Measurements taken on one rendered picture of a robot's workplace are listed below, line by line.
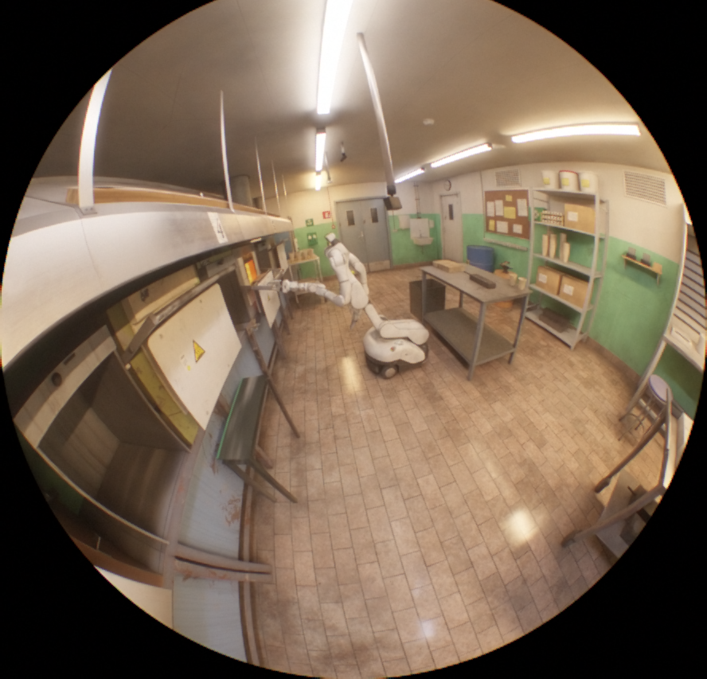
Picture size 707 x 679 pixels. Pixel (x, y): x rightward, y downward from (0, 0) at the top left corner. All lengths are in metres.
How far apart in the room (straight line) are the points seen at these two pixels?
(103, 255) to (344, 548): 1.58
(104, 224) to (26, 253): 0.19
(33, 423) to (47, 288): 0.34
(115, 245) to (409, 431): 1.85
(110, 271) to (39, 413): 0.39
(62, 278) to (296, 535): 1.56
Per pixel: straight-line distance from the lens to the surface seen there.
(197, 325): 0.97
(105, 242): 0.50
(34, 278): 0.42
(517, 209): 4.31
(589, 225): 3.16
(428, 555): 1.50
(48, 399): 0.68
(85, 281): 0.44
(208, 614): 1.25
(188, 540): 1.09
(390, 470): 1.61
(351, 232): 5.83
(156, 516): 1.00
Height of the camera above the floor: 1.48
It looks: 28 degrees down
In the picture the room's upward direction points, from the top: 8 degrees counter-clockwise
